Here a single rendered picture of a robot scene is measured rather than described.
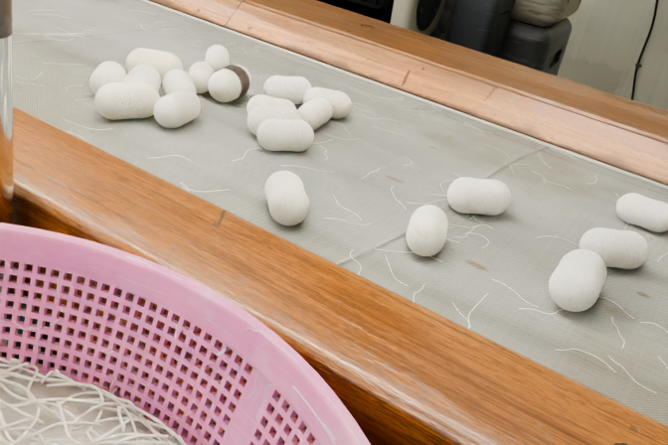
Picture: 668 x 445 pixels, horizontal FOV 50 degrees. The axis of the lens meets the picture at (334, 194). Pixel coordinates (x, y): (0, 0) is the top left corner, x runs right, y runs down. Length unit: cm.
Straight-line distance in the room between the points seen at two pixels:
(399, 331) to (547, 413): 5
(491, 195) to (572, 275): 8
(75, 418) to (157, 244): 7
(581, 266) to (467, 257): 6
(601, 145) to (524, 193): 12
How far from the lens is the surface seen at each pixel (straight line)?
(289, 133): 42
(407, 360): 24
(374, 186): 41
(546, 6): 134
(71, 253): 26
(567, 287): 33
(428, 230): 34
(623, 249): 39
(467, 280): 34
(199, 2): 71
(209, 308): 24
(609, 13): 249
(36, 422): 26
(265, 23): 67
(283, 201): 34
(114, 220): 29
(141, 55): 50
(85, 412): 25
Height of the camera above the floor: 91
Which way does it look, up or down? 25 degrees down
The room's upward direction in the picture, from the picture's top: 12 degrees clockwise
